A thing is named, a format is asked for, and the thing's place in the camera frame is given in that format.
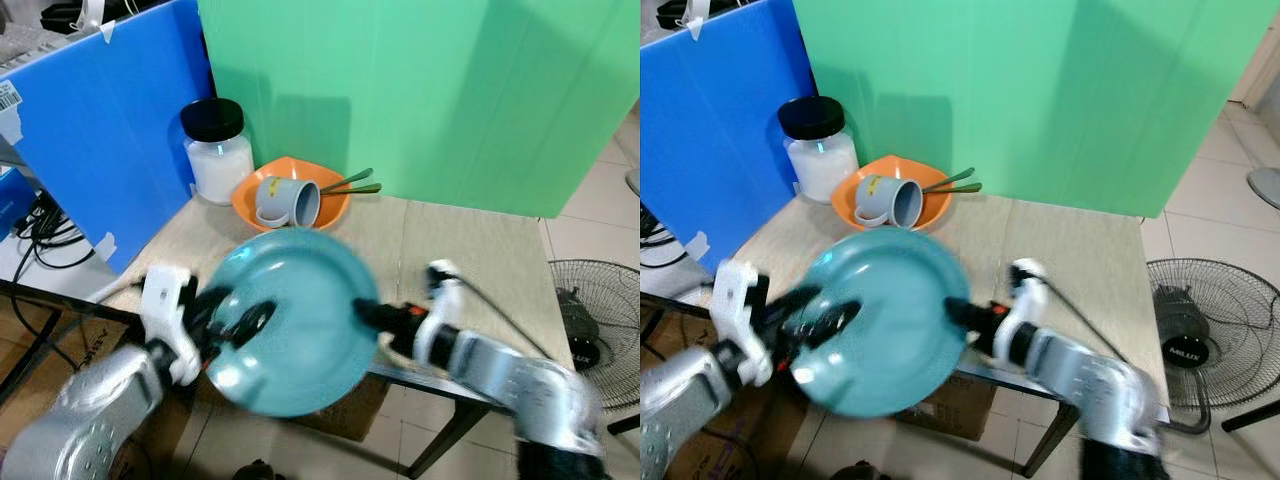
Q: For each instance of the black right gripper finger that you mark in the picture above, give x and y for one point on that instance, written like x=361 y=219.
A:
x=962 y=313
x=372 y=314

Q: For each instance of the teal round plate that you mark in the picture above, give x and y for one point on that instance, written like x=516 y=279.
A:
x=890 y=345
x=300 y=345

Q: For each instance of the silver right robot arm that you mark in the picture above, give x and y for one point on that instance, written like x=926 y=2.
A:
x=520 y=385
x=1095 y=385

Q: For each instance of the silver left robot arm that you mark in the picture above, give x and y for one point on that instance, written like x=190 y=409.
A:
x=90 y=410
x=680 y=410

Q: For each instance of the small cardboard box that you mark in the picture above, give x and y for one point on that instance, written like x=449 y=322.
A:
x=945 y=410
x=345 y=410

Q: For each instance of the grey mug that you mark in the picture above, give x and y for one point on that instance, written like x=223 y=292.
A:
x=280 y=202
x=882 y=200

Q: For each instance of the orange bowl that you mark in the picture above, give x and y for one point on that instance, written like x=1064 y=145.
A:
x=935 y=208
x=335 y=210

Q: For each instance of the glass jar with black lid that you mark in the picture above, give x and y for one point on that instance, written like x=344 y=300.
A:
x=820 y=163
x=220 y=165

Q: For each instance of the black floor fan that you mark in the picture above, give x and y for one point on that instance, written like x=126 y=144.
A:
x=1215 y=330
x=600 y=330

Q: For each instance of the grey round floor object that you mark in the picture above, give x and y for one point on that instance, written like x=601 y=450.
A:
x=633 y=182
x=1266 y=188

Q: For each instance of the blue corrugated board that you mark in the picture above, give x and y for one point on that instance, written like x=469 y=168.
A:
x=100 y=130
x=720 y=120

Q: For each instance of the green corrugated board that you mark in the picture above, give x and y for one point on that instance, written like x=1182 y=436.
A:
x=1030 y=100
x=430 y=100

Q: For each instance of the blue box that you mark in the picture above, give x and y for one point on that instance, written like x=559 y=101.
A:
x=15 y=200

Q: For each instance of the white barcode label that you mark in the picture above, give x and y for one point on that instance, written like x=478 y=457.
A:
x=8 y=96

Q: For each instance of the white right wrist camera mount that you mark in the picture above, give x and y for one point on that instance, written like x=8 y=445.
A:
x=445 y=300
x=1022 y=300

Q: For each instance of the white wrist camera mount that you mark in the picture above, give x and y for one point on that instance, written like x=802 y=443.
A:
x=735 y=300
x=445 y=300
x=165 y=300
x=1022 y=300

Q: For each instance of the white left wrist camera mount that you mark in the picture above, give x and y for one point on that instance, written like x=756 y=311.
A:
x=165 y=300
x=735 y=300

